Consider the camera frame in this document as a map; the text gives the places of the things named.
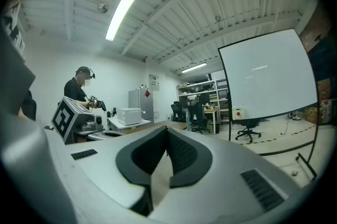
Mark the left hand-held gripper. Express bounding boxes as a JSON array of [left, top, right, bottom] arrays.
[[51, 96, 124, 145]]

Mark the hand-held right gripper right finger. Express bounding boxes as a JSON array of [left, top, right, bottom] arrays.
[[167, 128, 213, 189]]

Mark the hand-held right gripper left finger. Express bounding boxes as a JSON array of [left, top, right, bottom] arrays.
[[115, 125, 168, 187]]

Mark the white side table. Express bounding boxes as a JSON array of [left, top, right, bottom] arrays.
[[107, 117, 151, 131]]

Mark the round wooden table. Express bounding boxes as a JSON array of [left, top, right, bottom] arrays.
[[123, 120, 187, 136]]

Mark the black office chair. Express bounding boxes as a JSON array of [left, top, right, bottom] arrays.
[[235, 119, 262, 144], [187, 95, 211, 134], [171, 101, 187, 122]]

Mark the white microwave oven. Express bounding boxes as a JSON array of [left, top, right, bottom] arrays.
[[116, 108, 143, 126]]

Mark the small wooden desk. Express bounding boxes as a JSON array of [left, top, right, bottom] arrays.
[[202, 106, 221, 135]]

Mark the grey refrigerator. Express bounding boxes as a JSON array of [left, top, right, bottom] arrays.
[[128, 88, 154, 123]]

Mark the person's grey shirt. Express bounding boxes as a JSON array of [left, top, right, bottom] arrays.
[[0, 20, 36, 120]]

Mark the white box with red button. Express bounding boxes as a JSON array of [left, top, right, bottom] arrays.
[[231, 108, 245, 121]]

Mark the white shelf unit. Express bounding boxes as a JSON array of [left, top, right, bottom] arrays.
[[176, 79, 230, 123]]

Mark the ceiling tube light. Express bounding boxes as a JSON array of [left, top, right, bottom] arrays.
[[181, 62, 207, 73], [105, 0, 137, 42]]

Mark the white rolling whiteboard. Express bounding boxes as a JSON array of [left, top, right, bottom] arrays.
[[217, 28, 319, 181]]

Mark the pile of cardboard boxes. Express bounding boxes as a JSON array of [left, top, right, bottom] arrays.
[[304, 80, 332, 126]]

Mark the grey wall poster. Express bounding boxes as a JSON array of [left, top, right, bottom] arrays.
[[149, 74, 161, 91]]

